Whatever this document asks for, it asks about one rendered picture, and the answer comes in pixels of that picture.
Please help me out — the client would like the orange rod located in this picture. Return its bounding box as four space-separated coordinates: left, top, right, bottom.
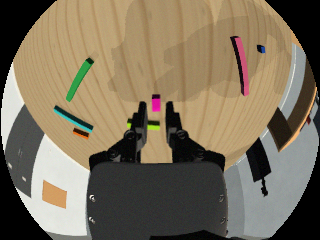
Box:
73 128 89 139

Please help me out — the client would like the small blue cube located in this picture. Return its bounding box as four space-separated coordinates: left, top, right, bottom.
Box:
257 45 265 53

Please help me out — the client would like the turquoise rod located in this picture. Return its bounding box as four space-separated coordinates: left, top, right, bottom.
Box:
54 105 94 133

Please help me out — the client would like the pink rod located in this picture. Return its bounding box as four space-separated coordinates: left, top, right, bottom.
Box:
230 36 249 97

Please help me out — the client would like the small magenta block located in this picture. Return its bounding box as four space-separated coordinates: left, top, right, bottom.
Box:
152 94 160 111

